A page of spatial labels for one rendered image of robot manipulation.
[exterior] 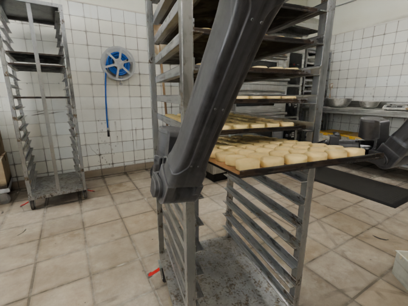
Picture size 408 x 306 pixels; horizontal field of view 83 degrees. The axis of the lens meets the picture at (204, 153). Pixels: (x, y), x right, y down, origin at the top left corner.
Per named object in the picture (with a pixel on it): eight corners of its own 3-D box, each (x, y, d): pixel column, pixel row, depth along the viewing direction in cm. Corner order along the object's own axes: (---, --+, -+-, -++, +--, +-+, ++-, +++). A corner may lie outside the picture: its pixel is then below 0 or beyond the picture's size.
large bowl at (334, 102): (318, 107, 377) (319, 98, 373) (332, 106, 395) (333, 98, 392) (342, 108, 344) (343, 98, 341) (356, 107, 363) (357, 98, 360)
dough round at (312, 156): (331, 162, 53) (332, 153, 52) (311, 163, 52) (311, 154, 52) (318, 158, 58) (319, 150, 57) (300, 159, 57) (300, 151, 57)
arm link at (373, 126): (384, 168, 62) (408, 161, 64) (392, 125, 58) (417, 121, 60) (346, 154, 73) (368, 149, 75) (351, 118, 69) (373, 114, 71)
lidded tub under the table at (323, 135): (312, 146, 392) (314, 130, 386) (329, 143, 414) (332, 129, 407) (334, 150, 359) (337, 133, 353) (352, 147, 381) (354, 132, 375)
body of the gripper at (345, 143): (331, 131, 77) (357, 132, 74) (328, 161, 79) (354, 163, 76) (333, 133, 71) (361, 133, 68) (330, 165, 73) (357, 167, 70)
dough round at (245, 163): (248, 165, 52) (248, 156, 52) (265, 169, 48) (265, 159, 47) (231, 168, 50) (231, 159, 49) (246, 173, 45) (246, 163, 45)
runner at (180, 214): (207, 257, 70) (207, 249, 69) (199, 260, 69) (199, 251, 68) (166, 183, 128) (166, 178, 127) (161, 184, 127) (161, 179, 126)
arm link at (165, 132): (154, 201, 40) (199, 198, 44) (161, 138, 37) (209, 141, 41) (142, 175, 51) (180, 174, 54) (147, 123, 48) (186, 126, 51)
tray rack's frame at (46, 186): (32, 187, 264) (-1, 14, 221) (82, 178, 292) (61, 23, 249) (28, 209, 213) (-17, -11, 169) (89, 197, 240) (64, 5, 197)
